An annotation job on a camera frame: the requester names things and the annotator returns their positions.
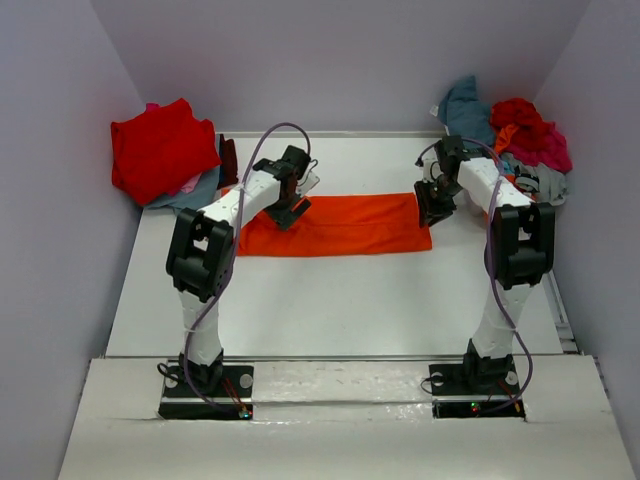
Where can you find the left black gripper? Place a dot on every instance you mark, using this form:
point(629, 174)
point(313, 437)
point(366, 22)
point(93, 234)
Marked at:
point(283, 217)

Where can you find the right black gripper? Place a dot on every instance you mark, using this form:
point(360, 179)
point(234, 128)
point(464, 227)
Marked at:
point(430, 212)

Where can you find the orange t-shirt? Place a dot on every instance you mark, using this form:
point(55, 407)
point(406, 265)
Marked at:
point(346, 225)
point(504, 136)

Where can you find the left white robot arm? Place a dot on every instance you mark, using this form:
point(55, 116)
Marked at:
point(203, 249)

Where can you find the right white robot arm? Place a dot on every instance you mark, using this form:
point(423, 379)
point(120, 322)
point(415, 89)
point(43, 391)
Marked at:
point(519, 252)

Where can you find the folded maroon t-shirt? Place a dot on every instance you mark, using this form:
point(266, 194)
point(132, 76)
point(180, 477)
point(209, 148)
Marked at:
point(226, 149)

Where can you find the folded light blue t-shirt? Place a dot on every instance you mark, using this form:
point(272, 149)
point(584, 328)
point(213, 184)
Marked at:
point(202, 195)

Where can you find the teal blue crumpled t-shirt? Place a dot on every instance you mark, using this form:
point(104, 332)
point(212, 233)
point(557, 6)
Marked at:
point(463, 113)

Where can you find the folded pink t-shirt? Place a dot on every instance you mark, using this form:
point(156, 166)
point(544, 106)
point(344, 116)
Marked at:
point(190, 185)

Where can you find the grey crumpled t-shirt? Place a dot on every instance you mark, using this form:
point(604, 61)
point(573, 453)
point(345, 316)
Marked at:
point(540, 182)

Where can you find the red crumpled t-shirt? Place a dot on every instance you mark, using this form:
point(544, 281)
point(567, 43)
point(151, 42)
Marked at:
point(531, 129)

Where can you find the folded red t-shirt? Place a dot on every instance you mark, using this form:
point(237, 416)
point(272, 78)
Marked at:
point(158, 151)

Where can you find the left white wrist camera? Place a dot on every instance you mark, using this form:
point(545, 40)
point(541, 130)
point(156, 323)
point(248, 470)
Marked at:
point(307, 183)

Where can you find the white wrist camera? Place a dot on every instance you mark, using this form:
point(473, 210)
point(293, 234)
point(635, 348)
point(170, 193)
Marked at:
point(429, 166)
point(307, 183)

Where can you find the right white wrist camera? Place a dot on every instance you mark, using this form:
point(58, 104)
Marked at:
point(429, 166)

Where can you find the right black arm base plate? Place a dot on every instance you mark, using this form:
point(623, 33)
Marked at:
point(453, 397)

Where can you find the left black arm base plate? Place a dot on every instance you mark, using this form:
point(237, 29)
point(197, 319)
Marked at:
point(228, 399)

